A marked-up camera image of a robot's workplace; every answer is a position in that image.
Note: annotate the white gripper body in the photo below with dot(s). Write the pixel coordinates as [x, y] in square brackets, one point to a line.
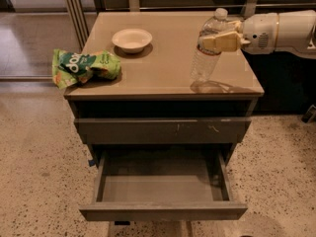
[259, 34]

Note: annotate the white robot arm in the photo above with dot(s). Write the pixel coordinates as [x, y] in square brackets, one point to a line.
[292, 32]

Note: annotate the green chip bag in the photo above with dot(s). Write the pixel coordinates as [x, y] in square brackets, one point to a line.
[69, 68]

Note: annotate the white bowl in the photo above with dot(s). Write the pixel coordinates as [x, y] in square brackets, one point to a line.
[132, 40]

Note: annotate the blue tape piece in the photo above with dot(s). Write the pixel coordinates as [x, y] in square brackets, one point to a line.
[91, 163]

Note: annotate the dark object on floor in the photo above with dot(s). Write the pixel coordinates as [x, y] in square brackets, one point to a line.
[310, 114]

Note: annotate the clear plastic water bottle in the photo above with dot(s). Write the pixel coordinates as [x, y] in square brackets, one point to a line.
[204, 60]

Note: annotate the grey drawer cabinet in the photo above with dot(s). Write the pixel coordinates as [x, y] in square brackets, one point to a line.
[156, 84]

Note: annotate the grey open middle drawer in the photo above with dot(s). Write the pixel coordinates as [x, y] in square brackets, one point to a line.
[162, 185]

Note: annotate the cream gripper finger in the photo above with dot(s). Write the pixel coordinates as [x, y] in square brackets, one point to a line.
[223, 42]
[235, 26]

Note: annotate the grey top drawer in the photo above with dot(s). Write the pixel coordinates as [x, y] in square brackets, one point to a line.
[147, 131]

